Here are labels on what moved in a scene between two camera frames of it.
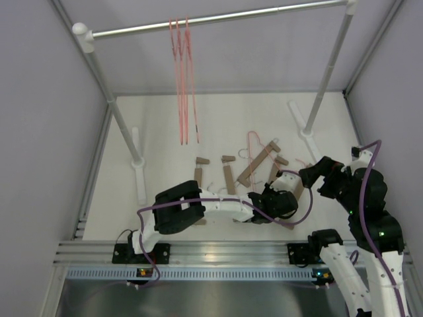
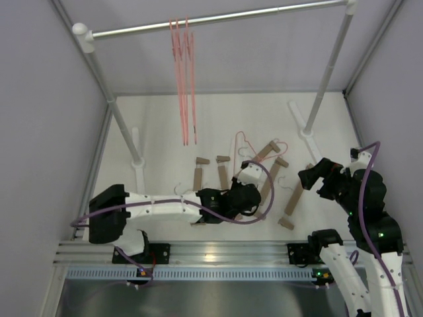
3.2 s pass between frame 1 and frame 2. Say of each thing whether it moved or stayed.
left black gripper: moved
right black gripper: stayed
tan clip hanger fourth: stayed
